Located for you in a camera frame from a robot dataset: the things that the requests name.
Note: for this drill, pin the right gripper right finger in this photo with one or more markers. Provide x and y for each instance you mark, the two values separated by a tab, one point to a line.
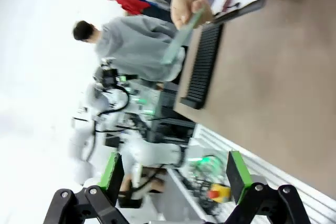
240	179

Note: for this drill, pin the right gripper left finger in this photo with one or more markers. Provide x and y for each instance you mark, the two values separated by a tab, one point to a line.
110	182

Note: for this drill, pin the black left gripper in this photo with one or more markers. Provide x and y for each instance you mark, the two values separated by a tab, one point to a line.
109	77

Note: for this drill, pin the green PCB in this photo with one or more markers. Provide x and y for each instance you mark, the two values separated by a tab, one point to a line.
178	40

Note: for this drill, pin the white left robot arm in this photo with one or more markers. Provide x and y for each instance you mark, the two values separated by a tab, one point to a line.
152	153

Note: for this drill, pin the person's right hand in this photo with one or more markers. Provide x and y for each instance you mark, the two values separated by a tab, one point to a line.
183	3

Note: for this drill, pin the red emergency stop button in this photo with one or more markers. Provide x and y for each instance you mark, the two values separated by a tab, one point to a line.
219	193

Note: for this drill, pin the person in grey hoodie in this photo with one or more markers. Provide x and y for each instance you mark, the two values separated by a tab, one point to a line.
131	45

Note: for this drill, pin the black equipment cabinet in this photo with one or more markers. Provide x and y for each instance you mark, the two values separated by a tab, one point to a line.
170	129

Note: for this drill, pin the long black slotted rack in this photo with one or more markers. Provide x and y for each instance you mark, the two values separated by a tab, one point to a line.
204	64

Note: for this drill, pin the white table side rail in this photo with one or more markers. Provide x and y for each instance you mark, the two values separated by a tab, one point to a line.
262	166

